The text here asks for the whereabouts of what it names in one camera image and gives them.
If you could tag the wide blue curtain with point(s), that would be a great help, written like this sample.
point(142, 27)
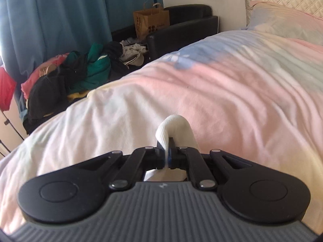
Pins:
point(63, 17)

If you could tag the green garment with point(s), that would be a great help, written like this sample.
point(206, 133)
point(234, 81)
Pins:
point(97, 68)

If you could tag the cream white pants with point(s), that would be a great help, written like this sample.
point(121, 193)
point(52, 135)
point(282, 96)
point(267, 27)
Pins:
point(174, 126)

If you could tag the pastel tie-dye duvet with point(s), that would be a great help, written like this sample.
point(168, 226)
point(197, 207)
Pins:
point(214, 80)

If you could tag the pile of clothes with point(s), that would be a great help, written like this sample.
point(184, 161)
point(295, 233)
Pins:
point(48, 93)

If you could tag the pink garment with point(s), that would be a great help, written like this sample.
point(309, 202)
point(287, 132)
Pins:
point(31, 83)

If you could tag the pastel pillow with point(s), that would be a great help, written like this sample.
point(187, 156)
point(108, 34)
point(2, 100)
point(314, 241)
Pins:
point(282, 20)

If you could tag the brown paper bag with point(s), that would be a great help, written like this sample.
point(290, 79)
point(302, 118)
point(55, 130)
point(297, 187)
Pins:
point(151, 21)

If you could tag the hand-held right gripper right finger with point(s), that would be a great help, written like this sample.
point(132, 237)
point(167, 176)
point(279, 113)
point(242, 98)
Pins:
point(170, 157)

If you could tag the white printed garment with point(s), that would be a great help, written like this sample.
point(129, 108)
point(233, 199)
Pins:
point(131, 48)

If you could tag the black armchair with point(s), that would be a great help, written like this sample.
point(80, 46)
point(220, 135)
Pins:
point(181, 30)

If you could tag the red garment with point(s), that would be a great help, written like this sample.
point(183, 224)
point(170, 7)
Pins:
point(6, 90)

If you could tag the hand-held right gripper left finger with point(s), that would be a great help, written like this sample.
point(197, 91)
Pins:
point(159, 158)

